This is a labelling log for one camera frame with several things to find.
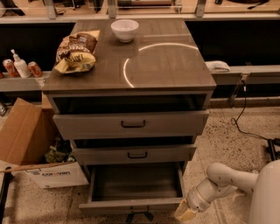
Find red soda can right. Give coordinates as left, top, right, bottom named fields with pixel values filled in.
left=28, top=61, right=43, bottom=77

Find white printed cardboard box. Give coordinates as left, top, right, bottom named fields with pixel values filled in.
left=24, top=162, right=89, bottom=189

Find white ceramic bowl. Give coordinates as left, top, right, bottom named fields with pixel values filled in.
left=111, top=19, right=139, bottom=43

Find grey drawer cabinet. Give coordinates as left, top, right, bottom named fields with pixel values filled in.
left=42, top=17, right=217, bottom=165

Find red soda can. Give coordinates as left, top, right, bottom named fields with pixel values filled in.
left=3, top=59, right=19, bottom=77
left=28, top=61, right=43, bottom=77

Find black power cable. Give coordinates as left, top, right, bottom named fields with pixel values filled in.
left=230, top=80, right=272, bottom=142

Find white pump bottle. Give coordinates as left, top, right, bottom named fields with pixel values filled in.
left=10, top=49, right=31, bottom=78

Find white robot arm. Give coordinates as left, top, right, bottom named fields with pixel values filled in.
left=174, top=160, right=280, bottom=224

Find grey middle drawer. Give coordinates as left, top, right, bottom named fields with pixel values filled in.
left=73, top=144, right=196, bottom=165

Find green snack bags in box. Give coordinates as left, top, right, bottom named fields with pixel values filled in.
left=44, top=137, right=76, bottom=164

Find red soda can left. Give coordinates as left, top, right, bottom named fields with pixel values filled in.
left=3, top=59, right=19, bottom=77

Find black pole left edge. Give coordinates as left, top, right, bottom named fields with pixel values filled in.
left=0, top=167, right=13, bottom=224

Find white folded cloth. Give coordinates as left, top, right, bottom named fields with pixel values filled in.
left=206, top=60, right=230, bottom=73

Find grey drawer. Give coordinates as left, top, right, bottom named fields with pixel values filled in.
left=79, top=162, right=186, bottom=215
left=73, top=144, right=196, bottom=165
left=53, top=110, right=209, bottom=140

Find grey bottom drawer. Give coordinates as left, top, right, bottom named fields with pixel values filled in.
left=79, top=162, right=186, bottom=215

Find grey top drawer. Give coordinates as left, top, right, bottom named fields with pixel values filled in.
left=53, top=110, right=209, bottom=140

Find black stand right edge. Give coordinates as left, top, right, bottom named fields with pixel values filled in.
left=267, top=139, right=279, bottom=161

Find brown cardboard box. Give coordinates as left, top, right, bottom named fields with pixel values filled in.
left=0, top=98, right=57, bottom=165

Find yellow brown chip bag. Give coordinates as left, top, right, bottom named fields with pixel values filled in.
left=54, top=30, right=100, bottom=74

